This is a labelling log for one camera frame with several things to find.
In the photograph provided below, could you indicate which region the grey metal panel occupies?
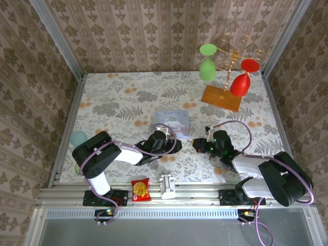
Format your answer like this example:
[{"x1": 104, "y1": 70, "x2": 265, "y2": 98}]
[{"x1": 24, "y1": 207, "x2": 318, "y2": 246}]

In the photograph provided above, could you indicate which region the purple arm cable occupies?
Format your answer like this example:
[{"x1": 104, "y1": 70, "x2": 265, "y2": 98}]
[
  {"x1": 79, "y1": 123, "x2": 178, "y2": 227},
  {"x1": 214, "y1": 120, "x2": 315, "y2": 245}
]

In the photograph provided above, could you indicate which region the floral tablecloth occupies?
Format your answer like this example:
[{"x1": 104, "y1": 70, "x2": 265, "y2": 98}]
[{"x1": 60, "y1": 71, "x2": 294, "y2": 184}]

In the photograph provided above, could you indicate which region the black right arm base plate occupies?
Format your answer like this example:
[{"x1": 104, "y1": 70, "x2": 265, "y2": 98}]
[{"x1": 218, "y1": 189, "x2": 267, "y2": 207}]

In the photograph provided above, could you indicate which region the white plastic bracket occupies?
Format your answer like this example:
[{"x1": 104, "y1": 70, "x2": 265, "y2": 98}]
[{"x1": 158, "y1": 173, "x2": 177, "y2": 200}]

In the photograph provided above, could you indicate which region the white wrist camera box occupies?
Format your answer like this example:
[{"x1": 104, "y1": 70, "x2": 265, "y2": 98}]
[
  {"x1": 206, "y1": 125, "x2": 216, "y2": 142},
  {"x1": 155, "y1": 127, "x2": 172, "y2": 138}
]

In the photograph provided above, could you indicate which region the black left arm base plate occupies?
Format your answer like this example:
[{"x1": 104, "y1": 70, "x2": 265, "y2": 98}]
[{"x1": 82, "y1": 190, "x2": 129, "y2": 207}]

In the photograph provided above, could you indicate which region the gold wire glass rack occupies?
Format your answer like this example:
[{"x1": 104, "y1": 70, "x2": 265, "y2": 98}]
[{"x1": 201, "y1": 33, "x2": 267, "y2": 113}]

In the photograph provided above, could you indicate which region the red snack packet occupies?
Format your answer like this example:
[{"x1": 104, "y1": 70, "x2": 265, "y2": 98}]
[{"x1": 131, "y1": 177, "x2": 152, "y2": 202}]

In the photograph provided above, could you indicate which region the small circuit board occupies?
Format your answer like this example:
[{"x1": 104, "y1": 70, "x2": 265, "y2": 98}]
[
  {"x1": 237, "y1": 208, "x2": 258, "y2": 222},
  {"x1": 94, "y1": 208, "x2": 117, "y2": 222}
]

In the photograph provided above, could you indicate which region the slotted grey cable duct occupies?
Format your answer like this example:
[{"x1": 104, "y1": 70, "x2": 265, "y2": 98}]
[{"x1": 44, "y1": 210, "x2": 240, "y2": 220}]

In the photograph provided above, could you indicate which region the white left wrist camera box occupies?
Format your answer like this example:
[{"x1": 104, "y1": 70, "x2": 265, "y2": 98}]
[{"x1": 155, "y1": 127, "x2": 172, "y2": 138}]

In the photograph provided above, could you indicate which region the green plastic wine glass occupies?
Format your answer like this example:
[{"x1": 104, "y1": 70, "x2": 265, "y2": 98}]
[{"x1": 199, "y1": 43, "x2": 218, "y2": 81}]

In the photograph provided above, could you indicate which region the aluminium frame post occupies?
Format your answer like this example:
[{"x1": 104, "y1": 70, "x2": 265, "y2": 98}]
[
  {"x1": 29, "y1": 0, "x2": 85, "y2": 78},
  {"x1": 260, "y1": 0, "x2": 312, "y2": 77}
]

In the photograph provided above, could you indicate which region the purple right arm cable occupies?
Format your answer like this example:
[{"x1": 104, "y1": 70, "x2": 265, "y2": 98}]
[{"x1": 214, "y1": 120, "x2": 315, "y2": 245}]

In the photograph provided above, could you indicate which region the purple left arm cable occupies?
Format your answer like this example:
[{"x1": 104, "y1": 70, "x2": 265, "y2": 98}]
[{"x1": 79, "y1": 123, "x2": 178, "y2": 227}]

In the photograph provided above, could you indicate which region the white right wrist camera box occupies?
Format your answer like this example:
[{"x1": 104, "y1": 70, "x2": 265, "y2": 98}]
[{"x1": 206, "y1": 125, "x2": 216, "y2": 142}]

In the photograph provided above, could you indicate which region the aluminium frame rail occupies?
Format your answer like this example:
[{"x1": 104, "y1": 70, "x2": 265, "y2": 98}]
[{"x1": 37, "y1": 181, "x2": 314, "y2": 206}]

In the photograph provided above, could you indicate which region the teal plastic cup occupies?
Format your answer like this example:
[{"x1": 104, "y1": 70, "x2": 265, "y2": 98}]
[{"x1": 69, "y1": 130, "x2": 88, "y2": 148}]

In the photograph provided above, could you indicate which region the blue cartoon tin box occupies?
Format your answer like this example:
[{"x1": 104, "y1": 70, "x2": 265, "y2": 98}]
[{"x1": 153, "y1": 110, "x2": 191, "y2": 140}]

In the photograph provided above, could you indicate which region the red plastic wine glass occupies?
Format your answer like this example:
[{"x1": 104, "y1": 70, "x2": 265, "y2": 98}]
[{"x1": 229, "y1": 58, "x2": 260, "y2": 97}]

